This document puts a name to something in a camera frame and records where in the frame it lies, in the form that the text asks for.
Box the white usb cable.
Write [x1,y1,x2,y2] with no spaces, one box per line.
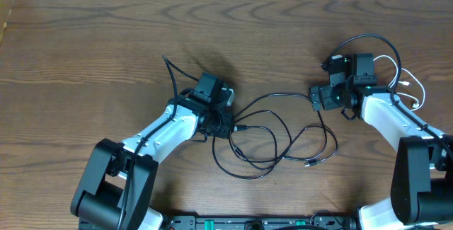
[373,54,426,112]

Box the black usb cable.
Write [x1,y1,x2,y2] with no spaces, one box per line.
[212,109,293,180]
[231,93,339,170]

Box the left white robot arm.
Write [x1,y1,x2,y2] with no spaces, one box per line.
[70,96,233,229]

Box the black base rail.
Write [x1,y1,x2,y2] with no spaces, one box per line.
[78,210,358,230]

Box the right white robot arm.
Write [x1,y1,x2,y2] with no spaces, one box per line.
[309,84,452,229]

